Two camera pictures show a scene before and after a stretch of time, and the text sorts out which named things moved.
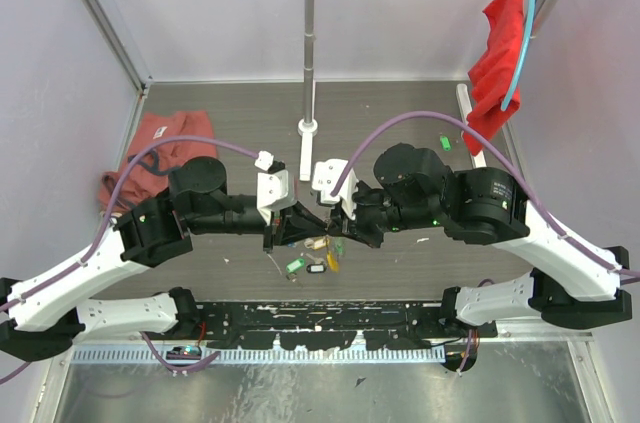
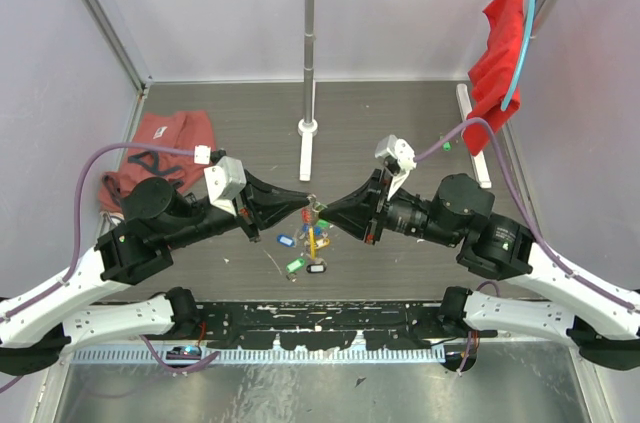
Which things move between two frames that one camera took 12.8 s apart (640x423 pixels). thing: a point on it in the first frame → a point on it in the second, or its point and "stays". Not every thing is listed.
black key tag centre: x=316 y=268 stays
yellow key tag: x=323 y=243 stays
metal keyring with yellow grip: x=330 y=257 → x=317 y=206
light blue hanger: x=516 y=73 stays
